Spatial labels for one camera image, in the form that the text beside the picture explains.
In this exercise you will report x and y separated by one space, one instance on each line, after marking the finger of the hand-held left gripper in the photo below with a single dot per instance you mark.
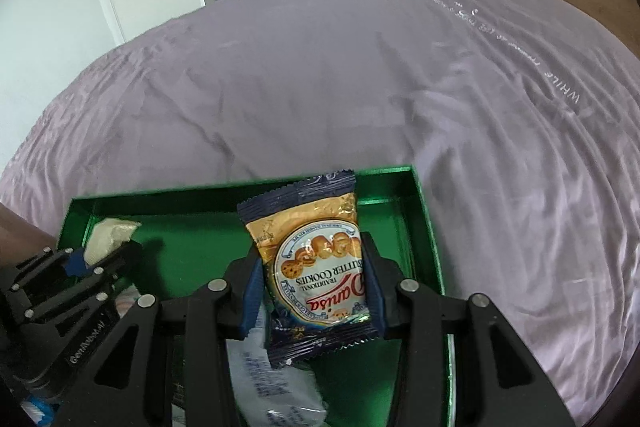
77 264
107 274

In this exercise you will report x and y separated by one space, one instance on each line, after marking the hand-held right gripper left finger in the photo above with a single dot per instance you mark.
251 302

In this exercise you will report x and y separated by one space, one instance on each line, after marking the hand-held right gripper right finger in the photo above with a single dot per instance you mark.
376 297

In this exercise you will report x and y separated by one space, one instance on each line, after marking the pink striped snack packet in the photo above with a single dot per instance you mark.
127 297

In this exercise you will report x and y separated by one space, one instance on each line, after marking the pale green snack packet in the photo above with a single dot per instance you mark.
112 232

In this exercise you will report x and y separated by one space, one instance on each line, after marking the dark gold cookie packet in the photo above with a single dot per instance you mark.
310 257

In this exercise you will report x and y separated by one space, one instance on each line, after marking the white blue long snack packet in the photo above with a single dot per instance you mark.
270 382

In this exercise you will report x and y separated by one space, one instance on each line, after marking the green tray box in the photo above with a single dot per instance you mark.
200 232

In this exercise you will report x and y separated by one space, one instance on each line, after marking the person's left forearm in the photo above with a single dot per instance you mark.
20 227

